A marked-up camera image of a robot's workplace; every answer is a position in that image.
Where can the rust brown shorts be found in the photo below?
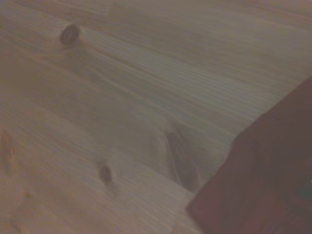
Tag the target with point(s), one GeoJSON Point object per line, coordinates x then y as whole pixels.
{"type": "Point", "coordinates": [268, 165]}

